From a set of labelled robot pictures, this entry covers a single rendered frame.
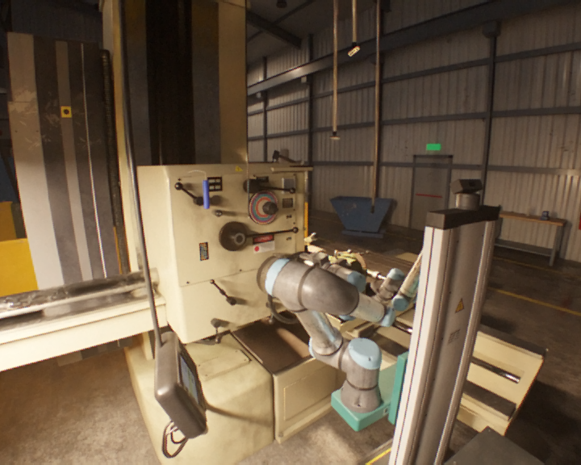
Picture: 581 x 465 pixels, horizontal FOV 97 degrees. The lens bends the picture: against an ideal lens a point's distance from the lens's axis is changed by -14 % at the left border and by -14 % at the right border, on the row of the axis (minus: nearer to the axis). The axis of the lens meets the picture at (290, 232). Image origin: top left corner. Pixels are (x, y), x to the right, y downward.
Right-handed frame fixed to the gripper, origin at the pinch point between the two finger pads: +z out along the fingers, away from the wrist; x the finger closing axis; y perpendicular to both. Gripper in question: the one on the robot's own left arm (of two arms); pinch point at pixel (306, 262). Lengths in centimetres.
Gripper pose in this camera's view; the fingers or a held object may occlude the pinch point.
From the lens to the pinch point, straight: 132.8
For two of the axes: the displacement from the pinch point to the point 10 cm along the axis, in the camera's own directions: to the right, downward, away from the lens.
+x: 2.2, 9.0, 3.8
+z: -6.1, -1.8, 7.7
